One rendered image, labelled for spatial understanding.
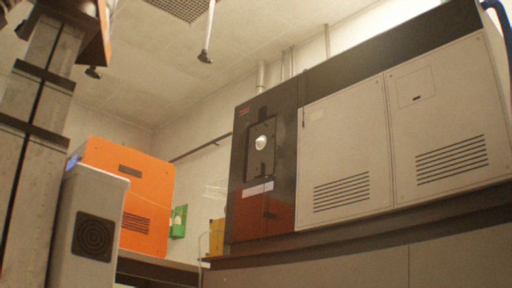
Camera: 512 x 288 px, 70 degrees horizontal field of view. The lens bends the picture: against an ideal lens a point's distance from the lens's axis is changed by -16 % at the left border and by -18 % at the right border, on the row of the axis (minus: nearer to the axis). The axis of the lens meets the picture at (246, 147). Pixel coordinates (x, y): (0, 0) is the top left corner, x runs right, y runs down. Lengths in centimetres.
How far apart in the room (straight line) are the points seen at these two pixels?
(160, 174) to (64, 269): 119
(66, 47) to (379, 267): 93
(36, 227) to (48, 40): 38
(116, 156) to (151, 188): 20
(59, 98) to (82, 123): 436
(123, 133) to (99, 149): 367
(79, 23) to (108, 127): 443
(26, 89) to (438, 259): 99
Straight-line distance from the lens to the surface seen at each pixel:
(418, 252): 110
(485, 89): 123
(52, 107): 83
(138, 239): 173
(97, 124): 528
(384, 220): 129
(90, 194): 73
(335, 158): 144
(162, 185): 182
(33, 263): 75
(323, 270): 127
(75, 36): 94
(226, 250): 178
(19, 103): 82
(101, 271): 72
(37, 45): 90
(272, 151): 169
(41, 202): 76
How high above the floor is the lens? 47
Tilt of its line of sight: 24 degrees up
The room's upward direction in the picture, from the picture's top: 4 degrees clockwise
